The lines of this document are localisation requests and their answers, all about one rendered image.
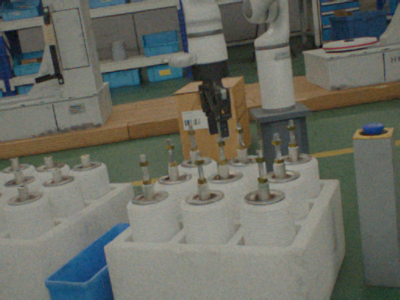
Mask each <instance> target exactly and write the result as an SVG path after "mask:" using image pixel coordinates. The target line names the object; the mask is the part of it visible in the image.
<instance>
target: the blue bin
mask: <svg viewBox="0 0 400 300"><path fill-rule="evenodd" d="M128 227H130V223H118V224H116V225H114V226H113V227H112V228H110V229H109V230H108V231H106V232H105V233H104V234H103V235H101V236H100V237H99V238H97V239H96V240H95V241H93V242H92V243H91V244H89V246H87V247H86V248H84V249H83V250H82V251H81V252H79V253H78V254H77V255H75V256H74V257H73V258H72V259H70V260H69V261H68V262H66V263H65V264H64V265H62V266H61V267H60V268H58V269H57V270H56V271H55V272H53V273H52V274H51V275H49V276H48V277H47V278H46V279H45V286H46V288H48V291H49V294H50V295H51V298H52V300H114V294H113V289H112V285H111V279H110V275H109V271H108V269H109V268H108V264H107V261H106V257H105V246H106V245H108V244H109V242H110V241H114V239H115V238H116V237H118V236H119V234H122V232H123V231H125V230H126V229H127V228H128Z"/></svg>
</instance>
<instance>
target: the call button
mask: <svg viewBox="0 0 400 300"><path fill-rule="evenodd" d="M383 129H384V125H383V124H382V123H368V124H365V125H362V131H365V134H379V133H381V132H382V130H383Z"/></svg>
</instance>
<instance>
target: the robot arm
mask: <svg viewBox="0 0 400 300"><path fill-rule="evenodd" d="M181 1H182V3H183V8H184V14H185V21H186V31H187V37H188V52H189V53H188V54H184V55H170V56H169V58H168V62H169V65H170V66H172V67H176V68H182V67H185V66H191V73H192V80H194V81H202V84H199V85H198V90H199V98H200V102H201V106H202V113H204V114H205V116H207V117H206V118H207V123H208V127H209V134H210V135H214V134H218V136H219V139H220V140H221V141H224V140H227V139H230V129H229V124H228V120H229V119H230V118H231V117H232V113H231V107H230V90H229V88H224V86H223V84H222V81H221V79H222V78H224V77H227V76H228V75H230V71H229V65H228V55H227V46H226V42H225V38H224V36H223V28H222V20H221V19H222V18H221V14H220V10H219V6H218V5H217V4H216V1H215V0H181ZM243 13H244V15H245V19H247V20H248V22H250V23H270V28H269V29H268V30H267V32H266V33H265V34H263V36H260V37H258V38H257V39H255V42H254V46H255V55H256V60H257V70H258V75H259V86H260V96H261V102H262V111H263V112H264V113H282V112H287V111H289V110H292V109H295V92H294V85H293V80H292V68H291V57H290V45H289V37H290V26H289V15H288V0H244V3H243ZM206 101H207V102H206ZM221 109H222V110H223V111H224V113H222V111H221Z"/></svg>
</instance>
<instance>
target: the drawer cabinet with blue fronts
mask: <svg viewBox="0 0 400 300"><path fill-rule="evenodd" d="M316 1H317V15H318V22H319V29H320V45H319V48H323V45H325V44H327V43H330V42H333V38H332V33H331V28H330V21H329V17H331V16H334V11H337V10H345V11H346V12H350V11H352V12H353V13H358V12H361V2H360V0H316ZM306 4H307V17H308V23H309V31H313V14H312V6H311V0H306ZM309 42H312V47H313V48H317V47H316V46H315V39H314V36H312V35H309Z"/></svg>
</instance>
